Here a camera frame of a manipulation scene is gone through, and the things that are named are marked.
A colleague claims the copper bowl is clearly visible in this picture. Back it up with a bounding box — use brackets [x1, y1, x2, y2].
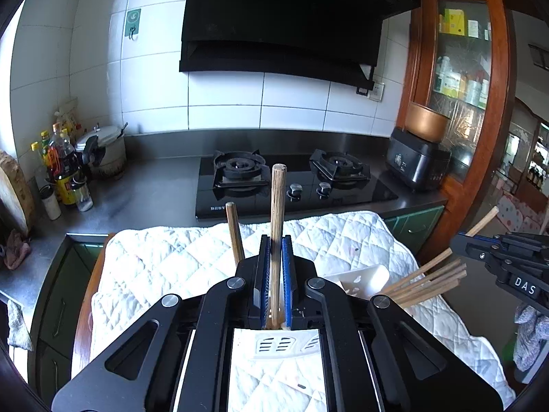
[404, 102, 454, 144]

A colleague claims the small white jar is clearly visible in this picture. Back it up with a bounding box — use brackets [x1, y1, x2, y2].
[39, 185, 62, 221]

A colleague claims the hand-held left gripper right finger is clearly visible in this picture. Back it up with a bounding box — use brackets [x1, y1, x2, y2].
[281, 235, 504, 412]

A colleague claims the dark brown wooden chopstick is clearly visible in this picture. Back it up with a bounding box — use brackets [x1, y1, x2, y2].
[225, 202, 246, 265]

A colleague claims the group of bamboo chopsticks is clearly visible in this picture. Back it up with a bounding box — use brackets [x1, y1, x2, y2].
[379, 248, 468, 309]

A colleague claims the black gas stove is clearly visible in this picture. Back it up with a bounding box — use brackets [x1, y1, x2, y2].
[195, 149, 400, 220]

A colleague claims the white plastic chopstick holder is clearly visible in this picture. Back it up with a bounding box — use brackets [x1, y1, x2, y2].
[234, 263, 391, 362]

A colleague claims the black range hood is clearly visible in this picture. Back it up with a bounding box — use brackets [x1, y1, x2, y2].
[178, 0, 421, 89]

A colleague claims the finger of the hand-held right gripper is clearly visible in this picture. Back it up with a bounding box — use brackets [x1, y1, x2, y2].
[455, 232, 509, 241]
[450, 237, 507, 261]

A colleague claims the white dotted cushion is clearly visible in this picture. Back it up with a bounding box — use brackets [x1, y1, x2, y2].
[499, 192, 544, 235]

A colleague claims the white quilted mat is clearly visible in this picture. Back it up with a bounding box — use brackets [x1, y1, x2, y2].
[71, 210, 517, 412]

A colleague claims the small glass jar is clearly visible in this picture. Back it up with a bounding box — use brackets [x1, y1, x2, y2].
[70, 178, 94, 212]

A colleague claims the steel pressure cooker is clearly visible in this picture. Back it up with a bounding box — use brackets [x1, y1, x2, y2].
[74, 123, 129, 180]

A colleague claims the black kitchen appliance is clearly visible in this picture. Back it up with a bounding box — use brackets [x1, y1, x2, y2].
[385, 126, 452, 193]

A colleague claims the yellow box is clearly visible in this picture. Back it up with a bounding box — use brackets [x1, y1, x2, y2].
[441, 8, 466, 35]

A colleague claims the wooden glass door cabinet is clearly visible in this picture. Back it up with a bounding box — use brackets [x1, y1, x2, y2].
[396, 0, 518, 263]

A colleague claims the white wall socket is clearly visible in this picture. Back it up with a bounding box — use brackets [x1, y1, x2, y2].
[354, 81, 386, 103]

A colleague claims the pale bamboo chopstick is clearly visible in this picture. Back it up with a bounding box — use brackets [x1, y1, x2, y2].
[265, 163, 288, 331]
[465, 205, 501, 238]

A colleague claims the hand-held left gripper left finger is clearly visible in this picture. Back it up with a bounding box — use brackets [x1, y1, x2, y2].
[51, 234, 272, 412]

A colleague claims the brown rag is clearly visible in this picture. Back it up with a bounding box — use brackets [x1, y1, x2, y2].
[3, 228, 33, 271]

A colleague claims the large dark sauce bottle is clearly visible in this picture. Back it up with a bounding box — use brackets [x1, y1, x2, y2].
[47, 130, 85, 205]

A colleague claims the round wooden cutting board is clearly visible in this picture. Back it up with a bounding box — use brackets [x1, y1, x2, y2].
[0, 149, 36, 235]

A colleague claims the green wall hook sticker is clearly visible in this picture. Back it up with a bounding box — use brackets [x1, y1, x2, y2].
[125, 8, 142, 41]

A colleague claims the checkered dish cloth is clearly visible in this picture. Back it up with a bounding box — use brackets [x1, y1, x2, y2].
[6, 300, 34, 351]

